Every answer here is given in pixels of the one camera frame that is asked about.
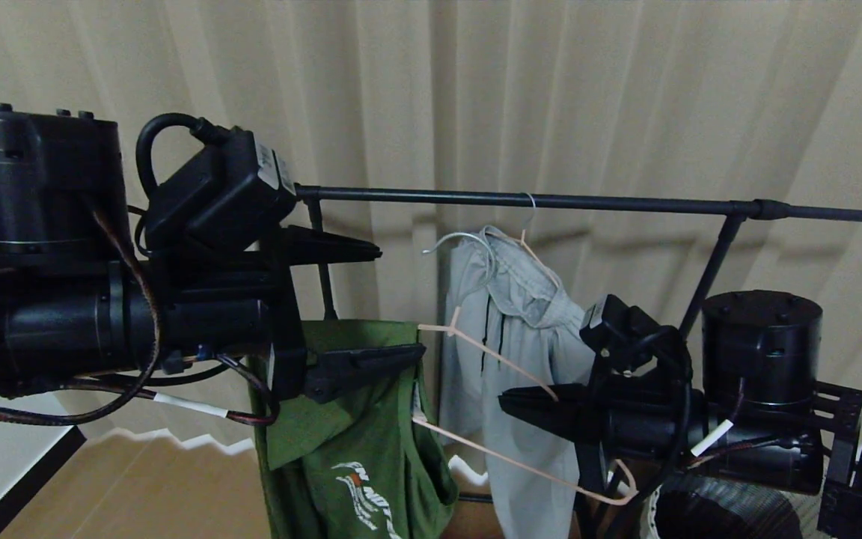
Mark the green garment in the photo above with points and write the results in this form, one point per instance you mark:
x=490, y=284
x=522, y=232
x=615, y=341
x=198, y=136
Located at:
x=356, y=442

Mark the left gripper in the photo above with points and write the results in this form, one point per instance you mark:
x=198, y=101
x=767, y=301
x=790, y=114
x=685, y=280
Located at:
x=64, y=329

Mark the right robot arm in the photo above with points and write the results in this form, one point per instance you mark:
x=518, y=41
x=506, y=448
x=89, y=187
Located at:
x=760, y=352

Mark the pale grey shorts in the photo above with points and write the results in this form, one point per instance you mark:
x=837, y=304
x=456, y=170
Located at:
x=528, y=314

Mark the black clothes rack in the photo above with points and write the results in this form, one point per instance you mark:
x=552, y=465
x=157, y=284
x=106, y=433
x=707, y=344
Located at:
x=625, y=202

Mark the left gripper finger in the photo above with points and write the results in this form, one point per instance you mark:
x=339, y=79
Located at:
x=326, y=247
x=349, y=370

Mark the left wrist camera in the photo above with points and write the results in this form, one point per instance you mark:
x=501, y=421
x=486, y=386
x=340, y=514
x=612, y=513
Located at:
x=214, y=195

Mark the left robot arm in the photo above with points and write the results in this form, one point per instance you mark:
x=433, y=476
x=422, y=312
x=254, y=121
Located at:
x=34, y=180

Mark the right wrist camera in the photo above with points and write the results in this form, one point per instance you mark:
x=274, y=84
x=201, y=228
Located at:
x=618, y=326

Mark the white laundry basket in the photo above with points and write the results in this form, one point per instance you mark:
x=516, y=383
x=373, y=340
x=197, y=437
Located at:
x=723, y=513

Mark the pink clothes hanger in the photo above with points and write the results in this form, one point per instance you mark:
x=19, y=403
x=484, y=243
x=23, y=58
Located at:
x=455, y=320
x=524, y=238

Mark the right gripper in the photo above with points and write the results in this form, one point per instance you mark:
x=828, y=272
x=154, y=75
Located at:
x=648, y=427

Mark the beige curtain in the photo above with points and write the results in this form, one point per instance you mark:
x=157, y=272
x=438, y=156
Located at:
x=551, y=90

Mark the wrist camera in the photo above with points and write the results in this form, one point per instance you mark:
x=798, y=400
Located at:
x=618, y=326
x=214, y=195

